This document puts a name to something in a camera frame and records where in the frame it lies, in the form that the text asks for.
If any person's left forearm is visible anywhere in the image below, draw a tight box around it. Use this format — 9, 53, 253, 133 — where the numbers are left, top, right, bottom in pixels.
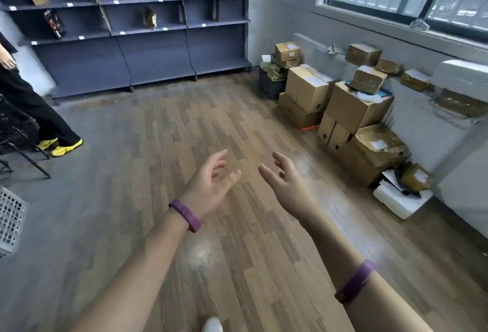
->
68, 205, 195, 332

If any person's right hand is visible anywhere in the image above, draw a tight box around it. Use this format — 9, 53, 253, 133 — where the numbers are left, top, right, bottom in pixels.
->
257, 152, 325, 225

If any black plastic crate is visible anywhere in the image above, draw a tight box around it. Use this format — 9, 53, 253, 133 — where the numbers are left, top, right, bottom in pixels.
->
259, 67, 287, 101

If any white plastic basket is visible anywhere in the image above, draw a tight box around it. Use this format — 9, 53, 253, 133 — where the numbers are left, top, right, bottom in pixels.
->
0, 186, 28, 259

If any grey metal shelving unit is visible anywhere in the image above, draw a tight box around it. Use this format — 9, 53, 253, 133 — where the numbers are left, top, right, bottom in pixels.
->
0, 0, 253, 100

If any dark grey shelving unit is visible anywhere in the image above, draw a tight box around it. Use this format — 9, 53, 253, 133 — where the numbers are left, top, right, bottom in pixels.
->
9, 0, 249, 46

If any person's right forearm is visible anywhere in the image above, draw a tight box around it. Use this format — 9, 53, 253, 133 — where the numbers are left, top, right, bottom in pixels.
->
301, 205, 435, 332

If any white radiator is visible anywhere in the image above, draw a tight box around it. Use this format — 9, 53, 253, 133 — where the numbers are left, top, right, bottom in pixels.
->
293, 33, 477, 176

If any person's left hand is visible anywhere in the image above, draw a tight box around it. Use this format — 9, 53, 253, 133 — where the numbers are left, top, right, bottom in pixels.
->
178, 148, 242, 223

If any white sneaker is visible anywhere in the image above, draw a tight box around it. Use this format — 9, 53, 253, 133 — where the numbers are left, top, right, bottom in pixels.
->
202, 316, 224, 332

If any white foam slab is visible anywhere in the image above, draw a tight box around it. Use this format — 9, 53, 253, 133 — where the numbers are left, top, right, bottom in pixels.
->
373, 169, 434, 220

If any purple wristband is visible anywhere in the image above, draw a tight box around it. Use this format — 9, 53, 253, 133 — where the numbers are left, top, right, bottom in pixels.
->
168, 198, 202, 234
334, 259, 377, 305

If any black box orange logo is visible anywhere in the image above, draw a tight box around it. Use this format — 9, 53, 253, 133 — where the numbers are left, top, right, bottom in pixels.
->
43, 9, 66, 40

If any pile of cardboard boxes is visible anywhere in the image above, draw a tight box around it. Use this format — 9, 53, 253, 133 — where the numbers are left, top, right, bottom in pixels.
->
277, 43, 488, 192

